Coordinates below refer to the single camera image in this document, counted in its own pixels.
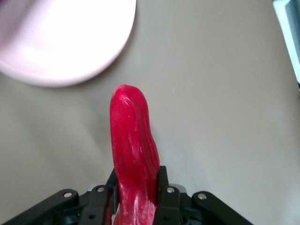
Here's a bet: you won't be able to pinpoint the pink plate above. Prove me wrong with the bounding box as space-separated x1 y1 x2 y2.
0 0 137 89

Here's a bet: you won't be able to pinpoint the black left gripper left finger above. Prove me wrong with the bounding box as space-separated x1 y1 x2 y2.
0 166 119 225

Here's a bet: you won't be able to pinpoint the brown table cloth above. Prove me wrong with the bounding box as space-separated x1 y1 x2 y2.
0 0 300 225

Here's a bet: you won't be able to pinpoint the red chili pepper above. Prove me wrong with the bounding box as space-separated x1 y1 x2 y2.
109 84 161 225

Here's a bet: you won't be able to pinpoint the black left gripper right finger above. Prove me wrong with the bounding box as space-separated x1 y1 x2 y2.
153 165 255 225

